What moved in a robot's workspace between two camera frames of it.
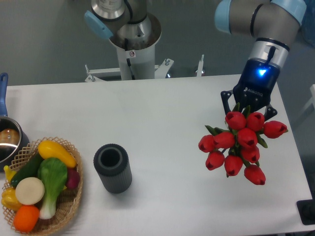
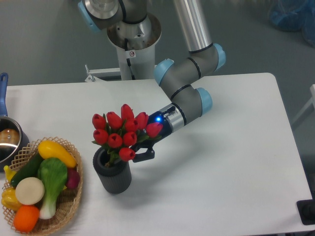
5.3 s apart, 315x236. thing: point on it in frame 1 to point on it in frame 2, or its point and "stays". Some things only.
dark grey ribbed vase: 112,163 stays
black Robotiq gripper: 258,81 to 158,117
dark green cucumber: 30,169 stays
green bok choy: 52,173 stays
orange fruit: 25,218 stays
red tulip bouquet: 239,143 to 118,132
